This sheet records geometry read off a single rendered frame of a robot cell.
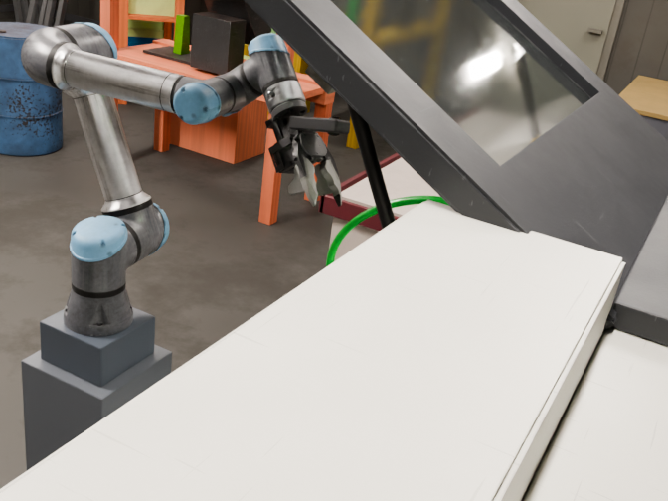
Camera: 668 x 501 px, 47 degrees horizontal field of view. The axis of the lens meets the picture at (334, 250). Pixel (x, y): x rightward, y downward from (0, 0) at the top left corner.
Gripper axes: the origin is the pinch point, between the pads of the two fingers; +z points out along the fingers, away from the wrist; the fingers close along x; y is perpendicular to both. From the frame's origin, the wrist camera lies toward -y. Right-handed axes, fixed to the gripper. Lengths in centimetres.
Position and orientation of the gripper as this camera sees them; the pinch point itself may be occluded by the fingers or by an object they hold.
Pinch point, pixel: (328, 199)
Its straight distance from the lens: 146.8
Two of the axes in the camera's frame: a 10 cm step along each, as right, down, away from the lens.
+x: -6.0, 0.4, -8.0
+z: 3.2, 9.3, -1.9
